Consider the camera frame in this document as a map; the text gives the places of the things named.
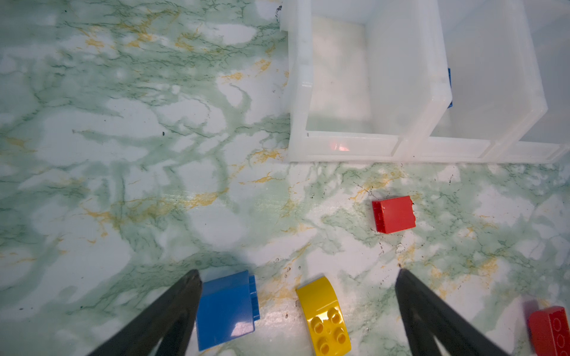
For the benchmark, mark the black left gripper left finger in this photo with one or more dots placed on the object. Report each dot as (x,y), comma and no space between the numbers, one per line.
(164,326)

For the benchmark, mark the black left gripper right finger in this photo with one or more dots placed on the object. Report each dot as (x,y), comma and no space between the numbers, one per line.
(429,321)

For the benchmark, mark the blue square brick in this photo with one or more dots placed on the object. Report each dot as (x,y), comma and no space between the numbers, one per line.
(228,309)

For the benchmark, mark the long red brick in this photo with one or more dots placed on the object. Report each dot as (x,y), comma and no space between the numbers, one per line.
(550,331)

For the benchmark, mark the yellow curved brick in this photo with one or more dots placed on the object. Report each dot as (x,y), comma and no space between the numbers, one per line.
(325,320)

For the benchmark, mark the small red square brick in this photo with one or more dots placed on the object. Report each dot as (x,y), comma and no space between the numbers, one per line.
(394,215)

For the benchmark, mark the right white plastic bin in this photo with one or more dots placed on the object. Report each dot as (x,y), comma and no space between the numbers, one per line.
(545,139)

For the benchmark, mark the white plastic bin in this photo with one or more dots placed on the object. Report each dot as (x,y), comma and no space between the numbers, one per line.
(368,80)
(545,139)
(496,87)

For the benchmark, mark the middle white plastic bin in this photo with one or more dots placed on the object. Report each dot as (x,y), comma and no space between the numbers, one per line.
(496,87)

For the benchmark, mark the left white plastic bin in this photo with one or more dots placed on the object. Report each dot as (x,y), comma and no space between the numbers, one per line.
(368,80)

